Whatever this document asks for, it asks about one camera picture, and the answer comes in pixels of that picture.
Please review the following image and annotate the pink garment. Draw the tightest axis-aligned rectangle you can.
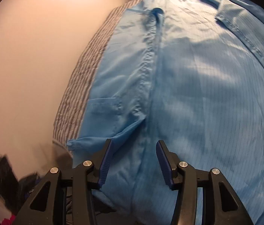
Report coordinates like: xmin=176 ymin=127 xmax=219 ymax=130
xmin=1 ymin=214 xmax=16 ymax=225

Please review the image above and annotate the light blue work coat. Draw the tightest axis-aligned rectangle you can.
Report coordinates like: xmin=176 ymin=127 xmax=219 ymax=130
xmin=68 ymin=0 xmax=264 ymax=224

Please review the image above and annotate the grey striped quilt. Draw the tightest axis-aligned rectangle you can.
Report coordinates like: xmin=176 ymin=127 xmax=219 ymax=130
xmin=52 ymin=0 xmax=141 ymax=149

